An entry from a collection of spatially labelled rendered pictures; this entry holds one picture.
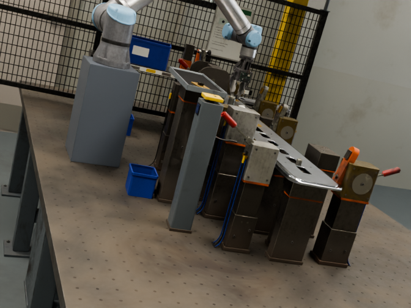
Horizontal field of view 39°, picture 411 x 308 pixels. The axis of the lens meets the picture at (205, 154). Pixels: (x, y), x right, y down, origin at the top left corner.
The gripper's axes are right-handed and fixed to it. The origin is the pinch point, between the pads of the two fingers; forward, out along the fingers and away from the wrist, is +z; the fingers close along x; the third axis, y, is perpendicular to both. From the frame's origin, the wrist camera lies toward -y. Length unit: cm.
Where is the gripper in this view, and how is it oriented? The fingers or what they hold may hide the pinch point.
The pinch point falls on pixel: (234, 95)
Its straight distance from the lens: 285.9
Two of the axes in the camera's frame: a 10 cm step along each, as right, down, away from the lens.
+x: 9.4, 1.8, 2.8
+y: 2.2, 3.0, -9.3
